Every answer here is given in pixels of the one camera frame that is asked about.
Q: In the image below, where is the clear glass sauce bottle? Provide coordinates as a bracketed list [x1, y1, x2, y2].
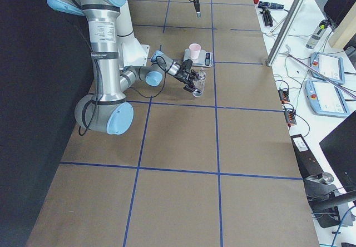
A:
[192, 67, 206, 97]

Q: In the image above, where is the pink paper cup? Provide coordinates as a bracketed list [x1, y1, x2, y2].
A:
[189, 43, 201, 60]

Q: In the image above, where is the black monitor arm base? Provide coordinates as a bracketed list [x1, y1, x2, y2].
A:
[291, 134, 355, 228]

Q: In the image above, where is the digital kitchen scale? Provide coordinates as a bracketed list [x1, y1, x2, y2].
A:
[192, 50, 214, 68]

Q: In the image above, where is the black folded tripod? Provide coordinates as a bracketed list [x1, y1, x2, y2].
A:
[260, 7, 273, 27]

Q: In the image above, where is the far orange terminal block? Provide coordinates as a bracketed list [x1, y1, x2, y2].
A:
[278, 83, 290, 104]

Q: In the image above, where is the orange terminal block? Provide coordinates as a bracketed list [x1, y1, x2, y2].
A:
[282, 103, 296, 128]
[278, 83, 290, 104]

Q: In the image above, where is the near orange terminal block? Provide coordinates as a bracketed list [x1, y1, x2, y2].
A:
[282, 103, 296, 128]

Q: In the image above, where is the clear water bottle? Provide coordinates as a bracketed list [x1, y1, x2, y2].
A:
[305, 19, 330, 49]

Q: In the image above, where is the near teach pendant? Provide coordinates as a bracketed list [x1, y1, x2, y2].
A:
[305, 80, 350, 118]

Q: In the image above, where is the teach pendant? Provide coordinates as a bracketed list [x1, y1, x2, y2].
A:
[305, 80, 350, 118]
[310, 52, 345, 85]

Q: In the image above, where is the far teach pendant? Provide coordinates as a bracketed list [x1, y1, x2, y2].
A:
[310, 52, 345, 85]

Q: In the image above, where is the long reacher grabber stick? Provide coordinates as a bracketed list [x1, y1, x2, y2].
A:
[284, 51, 356, 99]

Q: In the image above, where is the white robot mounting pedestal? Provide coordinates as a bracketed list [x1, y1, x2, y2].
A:
[115, 1, 150, 71]

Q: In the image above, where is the aluminium frame post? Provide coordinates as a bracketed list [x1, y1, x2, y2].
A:
[266, 0, 305, 67]

